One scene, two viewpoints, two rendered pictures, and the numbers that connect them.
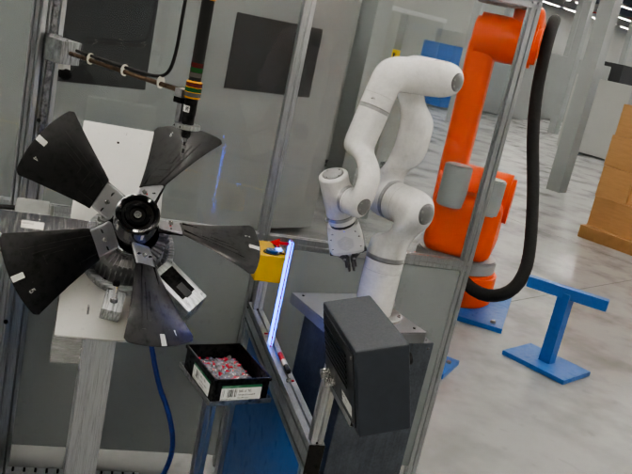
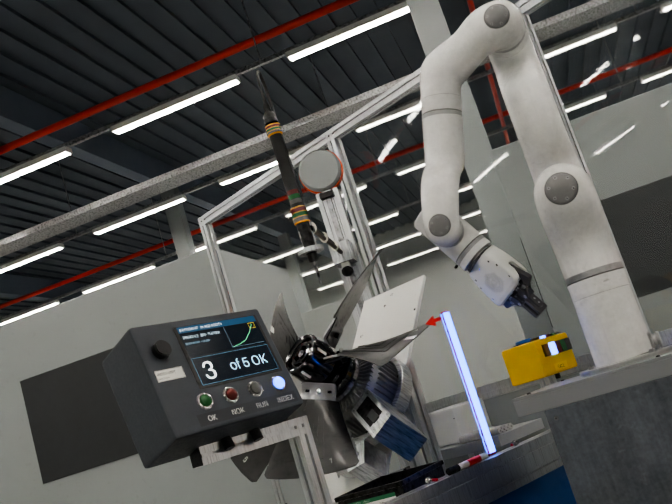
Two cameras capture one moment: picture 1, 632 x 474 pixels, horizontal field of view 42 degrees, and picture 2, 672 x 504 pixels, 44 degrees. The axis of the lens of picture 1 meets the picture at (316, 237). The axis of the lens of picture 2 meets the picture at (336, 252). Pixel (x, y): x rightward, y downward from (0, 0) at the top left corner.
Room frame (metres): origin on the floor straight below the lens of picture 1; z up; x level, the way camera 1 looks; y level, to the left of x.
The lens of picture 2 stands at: (1.16, -1.45, 1.03)
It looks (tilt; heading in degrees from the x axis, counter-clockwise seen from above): 11 degrees up; 60
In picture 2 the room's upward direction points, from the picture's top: 17 degrees counter-clockwise
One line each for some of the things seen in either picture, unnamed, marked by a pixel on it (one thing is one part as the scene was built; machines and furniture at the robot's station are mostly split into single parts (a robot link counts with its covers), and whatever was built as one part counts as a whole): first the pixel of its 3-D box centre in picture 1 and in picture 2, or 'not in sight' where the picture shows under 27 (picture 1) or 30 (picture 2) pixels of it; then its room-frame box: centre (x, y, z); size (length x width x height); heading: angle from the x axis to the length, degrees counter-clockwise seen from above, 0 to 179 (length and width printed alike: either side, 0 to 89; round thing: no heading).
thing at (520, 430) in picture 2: not in sight; (474, 443); (2.65, 0.67, 0.85); 0.36 x 0.24 x 0.03; 107
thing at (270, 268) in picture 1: (266, 262); (540, 361); (2.55, 0.14, 1.02); 0.16 x 0.10 x 0.11; 17
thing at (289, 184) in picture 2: (201, 40); (286, 171); (2.16, 0.40, 1.69); 0.03 x 0.03 x 0.21
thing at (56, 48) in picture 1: (61, 50); (343, 254); (2.55, 0.89, 1.55); 0.10 x 0.07 x 0.08; 52
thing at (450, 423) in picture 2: not in sight; (453, 424); (2.66, 0.75, 0.92); 0.17 x 0.16 x 0.11; 17
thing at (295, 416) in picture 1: (277, 373); (476, 484); (2.17, 0.02, 0.82); 0.90 x 0.04 x 0.08; 17
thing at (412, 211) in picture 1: (401, 224); (574, 221); (2.42, -0.25, 1.27); 0.19 x 0.12 x 0.24; 43
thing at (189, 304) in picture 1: (175, 292); (388, 424); (2.20, 0.36, 0.98); 0.20 x 0.16 x 0.20; 17
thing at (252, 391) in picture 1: (226, 371); (395, 494); (2.05, 0.16, 0.85); 0.22 x 0.17 x 0.07; 32
